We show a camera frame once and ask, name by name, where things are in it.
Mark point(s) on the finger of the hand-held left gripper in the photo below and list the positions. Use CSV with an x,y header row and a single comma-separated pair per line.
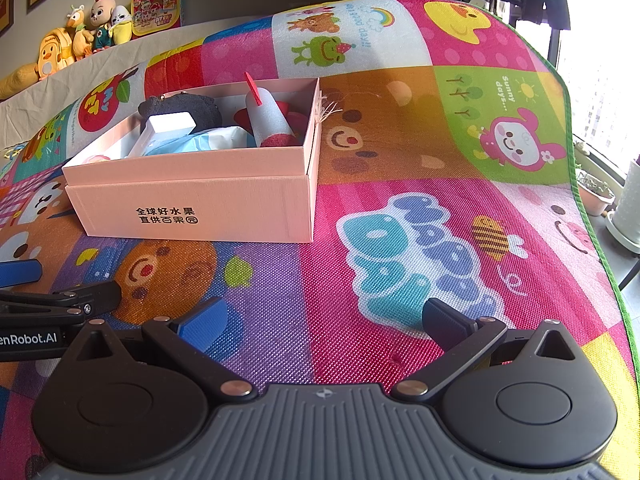
x,y
20,274
60,302

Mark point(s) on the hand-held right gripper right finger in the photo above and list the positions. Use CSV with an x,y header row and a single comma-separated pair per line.
x,y
442,320

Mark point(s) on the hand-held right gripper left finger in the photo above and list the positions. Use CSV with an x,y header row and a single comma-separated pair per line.
x,y
200,325

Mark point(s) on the pink cardboard box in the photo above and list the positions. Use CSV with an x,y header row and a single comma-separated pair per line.
x,y
200,200

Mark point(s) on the light blue packet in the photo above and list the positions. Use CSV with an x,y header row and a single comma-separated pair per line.
x,y
215,140

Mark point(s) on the grey plastic tray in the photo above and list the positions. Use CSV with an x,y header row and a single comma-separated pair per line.
x,y
170,122

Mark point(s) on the red white foam rocket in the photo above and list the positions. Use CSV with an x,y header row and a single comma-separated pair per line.
x,y
270,120

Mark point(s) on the black plush toy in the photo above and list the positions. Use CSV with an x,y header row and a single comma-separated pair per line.
x,y
195,107

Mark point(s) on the colourful printed play mat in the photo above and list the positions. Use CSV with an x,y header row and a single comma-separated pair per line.
x,y
400,185

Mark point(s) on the long yellow plush pillow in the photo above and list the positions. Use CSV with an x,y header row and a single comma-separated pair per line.
x,y
17,82

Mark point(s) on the round white plant pot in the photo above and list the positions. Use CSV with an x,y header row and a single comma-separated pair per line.
x,y
595,197

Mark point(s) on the yellow duck plush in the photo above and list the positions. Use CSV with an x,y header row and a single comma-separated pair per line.
x,y
52,57

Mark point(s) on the tall white plant pot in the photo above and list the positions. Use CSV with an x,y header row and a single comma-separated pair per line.
x,y
629,205

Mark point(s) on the dry straw tuft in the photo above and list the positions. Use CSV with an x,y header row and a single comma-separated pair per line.
x,y
329,106

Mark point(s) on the orange plush animal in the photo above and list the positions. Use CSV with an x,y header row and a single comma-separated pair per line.
x,y
80,35

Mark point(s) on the baby doll plush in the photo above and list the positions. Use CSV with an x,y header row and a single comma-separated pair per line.
x,y
102,22

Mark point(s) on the banana plush toy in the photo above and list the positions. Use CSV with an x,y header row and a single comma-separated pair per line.
x,y
121,25

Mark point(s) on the narrow red framed picture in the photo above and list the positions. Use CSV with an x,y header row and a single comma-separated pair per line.
x,y
5,5

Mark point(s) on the colourful toy carton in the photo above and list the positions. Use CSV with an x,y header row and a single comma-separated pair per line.
x,y
157,10

